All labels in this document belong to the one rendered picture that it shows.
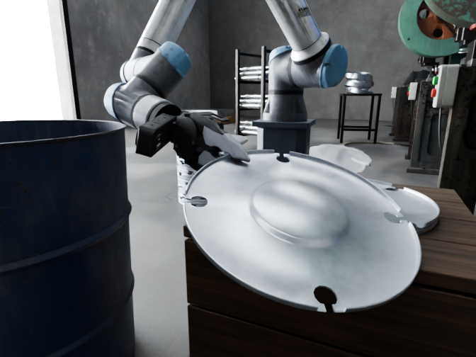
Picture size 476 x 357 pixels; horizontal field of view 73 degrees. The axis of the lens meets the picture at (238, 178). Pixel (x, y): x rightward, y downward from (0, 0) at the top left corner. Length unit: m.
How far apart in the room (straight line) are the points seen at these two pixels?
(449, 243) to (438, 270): 0.09
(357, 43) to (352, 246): 7.41
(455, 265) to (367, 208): 0.12
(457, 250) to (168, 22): 0.72
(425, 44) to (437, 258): 3.77
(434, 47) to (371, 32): 3.71
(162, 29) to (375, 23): 7.09
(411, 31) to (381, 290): 3.87
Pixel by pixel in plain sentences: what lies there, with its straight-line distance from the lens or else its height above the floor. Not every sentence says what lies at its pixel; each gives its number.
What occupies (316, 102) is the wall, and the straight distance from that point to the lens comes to 7.77.
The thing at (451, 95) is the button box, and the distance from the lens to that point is 1.27.
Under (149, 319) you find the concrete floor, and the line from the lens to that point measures 0.89.
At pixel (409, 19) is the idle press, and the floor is 1.29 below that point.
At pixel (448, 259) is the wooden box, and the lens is 0.46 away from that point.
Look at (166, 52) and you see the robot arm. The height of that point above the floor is 0.62.
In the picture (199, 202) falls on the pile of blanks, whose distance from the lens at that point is 1.58.
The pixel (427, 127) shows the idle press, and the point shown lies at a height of 0.31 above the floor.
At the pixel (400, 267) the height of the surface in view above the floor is 0.35.
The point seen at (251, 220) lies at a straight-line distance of 0.38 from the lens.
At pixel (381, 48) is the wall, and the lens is 7.71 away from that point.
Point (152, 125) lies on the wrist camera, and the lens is 0.51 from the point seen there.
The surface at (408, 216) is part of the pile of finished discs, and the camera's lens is 0.54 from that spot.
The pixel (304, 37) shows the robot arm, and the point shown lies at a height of 0.68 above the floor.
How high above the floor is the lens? 0.54
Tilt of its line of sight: 15 degrees down
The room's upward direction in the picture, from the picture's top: straight up
